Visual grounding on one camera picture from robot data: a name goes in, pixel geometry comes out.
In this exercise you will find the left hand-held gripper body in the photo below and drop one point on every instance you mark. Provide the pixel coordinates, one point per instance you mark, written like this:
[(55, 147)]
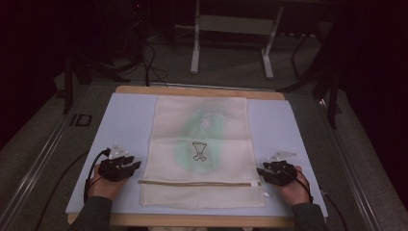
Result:
[(110, 170)]

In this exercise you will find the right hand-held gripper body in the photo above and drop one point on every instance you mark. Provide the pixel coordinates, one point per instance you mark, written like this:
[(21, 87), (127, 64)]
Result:
[(280, 171)]

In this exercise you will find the white mesh laundry bag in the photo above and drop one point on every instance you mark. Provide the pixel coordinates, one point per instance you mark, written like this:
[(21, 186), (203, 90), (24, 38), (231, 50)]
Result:
[(198, 192)]

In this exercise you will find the person's left hand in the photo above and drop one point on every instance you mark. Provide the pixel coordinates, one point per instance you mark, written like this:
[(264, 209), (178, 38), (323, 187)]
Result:
[(104, 187)]

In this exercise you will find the person's right hand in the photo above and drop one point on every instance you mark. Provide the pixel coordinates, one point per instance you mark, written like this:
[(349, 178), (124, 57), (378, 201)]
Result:
[(296, 191)]

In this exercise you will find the pale blue table mat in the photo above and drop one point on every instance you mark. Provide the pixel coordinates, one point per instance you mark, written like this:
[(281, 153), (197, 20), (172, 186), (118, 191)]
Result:
[(128, 122)]

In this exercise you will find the green garment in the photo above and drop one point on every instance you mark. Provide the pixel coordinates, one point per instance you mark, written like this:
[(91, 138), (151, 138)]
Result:
[(200, 128)]

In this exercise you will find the black metal stand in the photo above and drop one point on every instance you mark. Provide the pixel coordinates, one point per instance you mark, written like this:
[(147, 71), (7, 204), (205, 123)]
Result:
[(324, 80), (75, 70)]

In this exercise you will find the white metal stand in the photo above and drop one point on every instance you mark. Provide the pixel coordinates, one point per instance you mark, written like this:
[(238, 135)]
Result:
[(235, 24)]

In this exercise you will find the aluminium rail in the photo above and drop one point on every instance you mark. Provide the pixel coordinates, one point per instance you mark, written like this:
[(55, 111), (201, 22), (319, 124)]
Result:
[(352, 173), (35, 170)]

